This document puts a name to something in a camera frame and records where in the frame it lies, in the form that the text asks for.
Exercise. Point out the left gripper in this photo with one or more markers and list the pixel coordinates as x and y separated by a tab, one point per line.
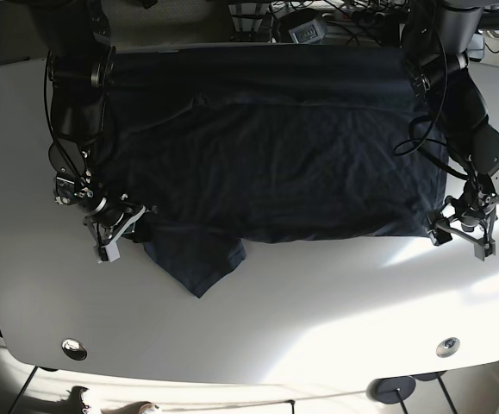
472	225

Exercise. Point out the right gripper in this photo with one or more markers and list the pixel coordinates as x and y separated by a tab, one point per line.
108	221

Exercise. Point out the navy blue T-shirt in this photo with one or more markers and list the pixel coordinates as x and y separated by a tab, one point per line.
264	144

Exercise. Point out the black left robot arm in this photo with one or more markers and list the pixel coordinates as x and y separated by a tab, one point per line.
435	41

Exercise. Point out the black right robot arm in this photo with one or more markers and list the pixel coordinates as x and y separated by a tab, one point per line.
76	81

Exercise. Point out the right black floor stand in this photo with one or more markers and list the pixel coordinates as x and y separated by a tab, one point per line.
437	377

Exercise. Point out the black floor stand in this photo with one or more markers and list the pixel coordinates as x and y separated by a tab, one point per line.
437	377
392	391

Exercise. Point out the left black floor stand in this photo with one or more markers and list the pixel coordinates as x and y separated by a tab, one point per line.
392	391

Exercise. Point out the white orange shoe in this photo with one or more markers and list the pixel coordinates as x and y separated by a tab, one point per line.
142	407
78	402

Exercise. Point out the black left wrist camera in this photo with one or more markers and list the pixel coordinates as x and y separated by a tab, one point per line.
439	236

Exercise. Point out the table cable grommet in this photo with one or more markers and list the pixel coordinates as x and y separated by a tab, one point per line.
448	347
74	349

